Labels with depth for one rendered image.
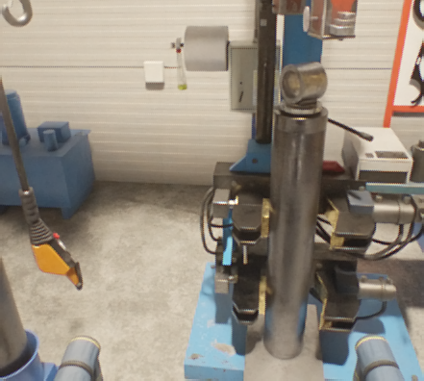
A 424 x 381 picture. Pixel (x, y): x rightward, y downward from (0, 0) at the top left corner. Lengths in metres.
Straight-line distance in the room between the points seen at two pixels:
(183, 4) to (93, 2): 0.77
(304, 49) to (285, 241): 0.88
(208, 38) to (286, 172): 1.06
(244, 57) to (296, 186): 1.00
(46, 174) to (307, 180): 2.53
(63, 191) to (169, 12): 1.76
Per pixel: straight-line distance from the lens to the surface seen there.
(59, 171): 3.65
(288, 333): 2.23
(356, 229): 1.82
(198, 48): 2.44
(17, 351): 2.23
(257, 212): 1.85
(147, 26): 3.76
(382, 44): 3.73
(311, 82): 1.58
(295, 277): 1.98
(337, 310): 2.12
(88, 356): 1.46
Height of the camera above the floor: 2.00
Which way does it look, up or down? 27 degrees down
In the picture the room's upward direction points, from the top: 2 degrees counter-clockwise
